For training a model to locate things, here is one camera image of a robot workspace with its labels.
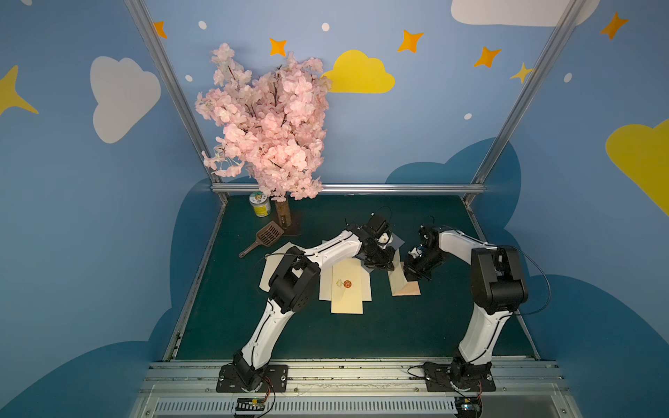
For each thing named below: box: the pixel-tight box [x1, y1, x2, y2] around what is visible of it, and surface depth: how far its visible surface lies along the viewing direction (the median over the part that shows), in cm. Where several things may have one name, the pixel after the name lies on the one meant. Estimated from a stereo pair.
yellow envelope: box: [331, 258, 364, 315], surface depth 95 cm
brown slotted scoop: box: [238, 221, 285, 259], surface depth 109 cm
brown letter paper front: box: [387, 248, 421, 297], surface depth 92 cm
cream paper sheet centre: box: [318, 260, 372, 302], surface depth 95 cm
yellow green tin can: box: [249, 190, 271, 218], surface depth 113 cm
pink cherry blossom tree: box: [194, 43, 332, 230], surface depth 68 cm
